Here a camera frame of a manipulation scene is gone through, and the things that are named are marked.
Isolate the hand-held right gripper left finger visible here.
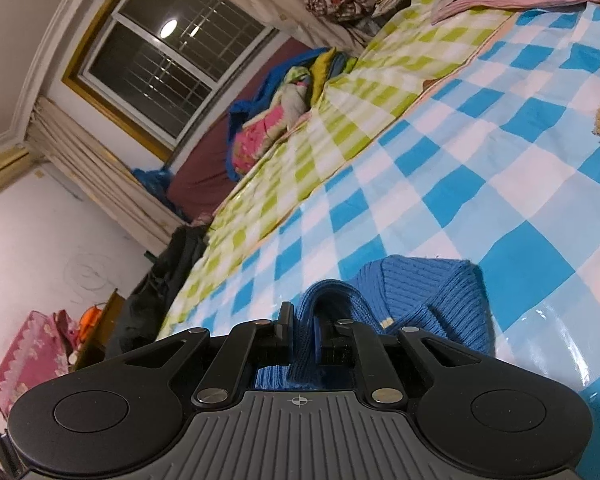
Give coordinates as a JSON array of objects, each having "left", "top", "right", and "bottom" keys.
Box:
[{"left": 115, "top": 302, "right": 296, "bottom": 407}]

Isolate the blue plastic bag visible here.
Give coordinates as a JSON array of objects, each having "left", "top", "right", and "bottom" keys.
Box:
[{"left": 132, "top": 167, "right": 191, "bottom": 221}]

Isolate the pink floral box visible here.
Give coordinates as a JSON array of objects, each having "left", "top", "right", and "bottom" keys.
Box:
[{"left": 0, "top": 310, "right": 81, "bottom": 418}]

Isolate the orange item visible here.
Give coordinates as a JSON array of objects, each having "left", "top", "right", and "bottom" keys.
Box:
[{"left": 80, "top": 302, "right": 103, "bottom": 346}]

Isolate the pile of colourful bedding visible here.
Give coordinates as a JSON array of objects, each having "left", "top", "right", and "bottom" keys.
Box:
[{"left": 227, "top": 47, "right": 356, "bottom": 181}]

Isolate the blue striped knit sweater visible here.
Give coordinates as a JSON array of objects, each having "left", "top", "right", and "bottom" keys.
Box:
[{"left": 252, "top": 255, "right": 496, "bottom": 392}]

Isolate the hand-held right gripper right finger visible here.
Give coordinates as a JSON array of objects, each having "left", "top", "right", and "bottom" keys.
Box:
[{"left": 321, "top": 317, "right": 486, "bottom": 407}]

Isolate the blue checked plastic sheet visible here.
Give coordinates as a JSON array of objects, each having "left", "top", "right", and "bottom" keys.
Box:
[{"left": 157, "top": 0, "right": 600, "bottom": 480}]

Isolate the wooden desk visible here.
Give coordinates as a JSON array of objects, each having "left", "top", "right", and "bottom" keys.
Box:
[{"left": 72, "top": 287, "right": 126, "bottom": 373}]

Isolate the barred window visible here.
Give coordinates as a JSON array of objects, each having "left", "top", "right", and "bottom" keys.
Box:
[{"left": 62, "top": 0, "right": 281, "bottom": 161}]

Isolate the green checked sheet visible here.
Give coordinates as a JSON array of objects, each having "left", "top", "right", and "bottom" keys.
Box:
[{"left": 157, "top": 0, "right": 518, "bottom": 341}]

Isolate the black jacket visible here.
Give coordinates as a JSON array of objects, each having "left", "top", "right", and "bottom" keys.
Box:
[{"left": 105, "top": 225, "right": 211, "bottom": 361}]

